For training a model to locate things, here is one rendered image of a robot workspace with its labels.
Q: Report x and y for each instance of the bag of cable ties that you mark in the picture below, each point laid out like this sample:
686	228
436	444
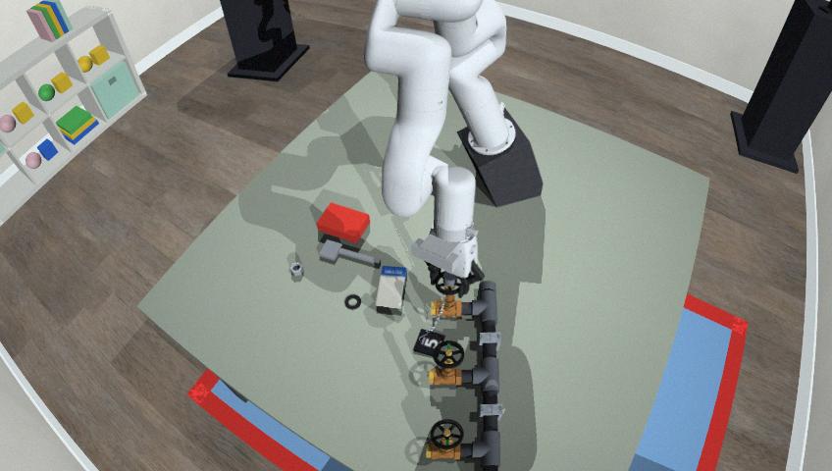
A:
391	287

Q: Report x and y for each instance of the red block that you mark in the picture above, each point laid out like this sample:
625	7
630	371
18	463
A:
343	222

